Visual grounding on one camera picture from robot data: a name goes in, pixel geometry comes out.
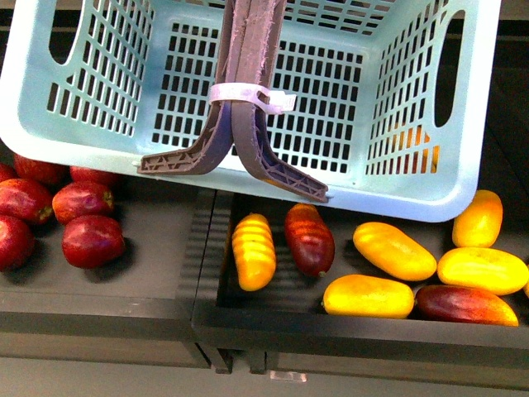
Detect light blue plastic basket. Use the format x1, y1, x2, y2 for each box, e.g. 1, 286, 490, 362
1, 1, 500, 222

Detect brown basket handle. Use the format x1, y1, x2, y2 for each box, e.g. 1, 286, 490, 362
137, 1, 327, 203

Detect yellow mango striped shadow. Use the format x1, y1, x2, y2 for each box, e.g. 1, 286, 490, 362
231, 213, 277, 292

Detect red mango upright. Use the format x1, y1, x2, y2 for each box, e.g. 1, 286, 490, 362
284, 203, 335, 277

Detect black mango tray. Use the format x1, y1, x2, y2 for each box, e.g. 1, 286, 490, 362
193, 193, 528, 388

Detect yellow mango front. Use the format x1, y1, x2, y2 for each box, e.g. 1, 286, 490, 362
322, 274, 415, 319

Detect yellow mango centre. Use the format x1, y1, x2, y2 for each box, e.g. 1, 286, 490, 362
352, 222, 437, 281

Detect yellow mango behind basket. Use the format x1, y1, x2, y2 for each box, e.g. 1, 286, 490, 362
389, 125, 440, 175

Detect red mango front right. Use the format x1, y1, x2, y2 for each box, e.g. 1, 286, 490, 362
416, 285, 519, 327

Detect yellow mango upper right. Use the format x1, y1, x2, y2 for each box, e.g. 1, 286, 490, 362
451, 189, 503, 248

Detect white zip tie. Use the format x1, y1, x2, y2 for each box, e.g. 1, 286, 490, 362
208, 83, 297, 115

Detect black apple tray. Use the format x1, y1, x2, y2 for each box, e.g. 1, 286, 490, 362
1, 177, 215, 368

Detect red apple front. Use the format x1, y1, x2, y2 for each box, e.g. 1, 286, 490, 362
61, 215, 126, 269

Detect red apple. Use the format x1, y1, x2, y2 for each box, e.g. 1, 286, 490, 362
1, 179, 54, 225
52, 180, 114, 225
13, 154, 69, 186
1, 215, 35, 272
61, 215, 126, 269
69, 165, 121, 188

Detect red apple back middle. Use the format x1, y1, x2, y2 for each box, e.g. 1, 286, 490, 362
69, 165, 121, 188

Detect red apple back left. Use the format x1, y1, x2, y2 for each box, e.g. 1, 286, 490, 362
13, 154, 69, 186

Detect red apple left middle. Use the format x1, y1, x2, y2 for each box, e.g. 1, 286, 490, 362
1, 179, 54, 225

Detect red apple far left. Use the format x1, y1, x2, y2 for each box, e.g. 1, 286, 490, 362
1, 215, 35, 272

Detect red apple left edge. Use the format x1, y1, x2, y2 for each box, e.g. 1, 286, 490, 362
0, 163, 17, 182

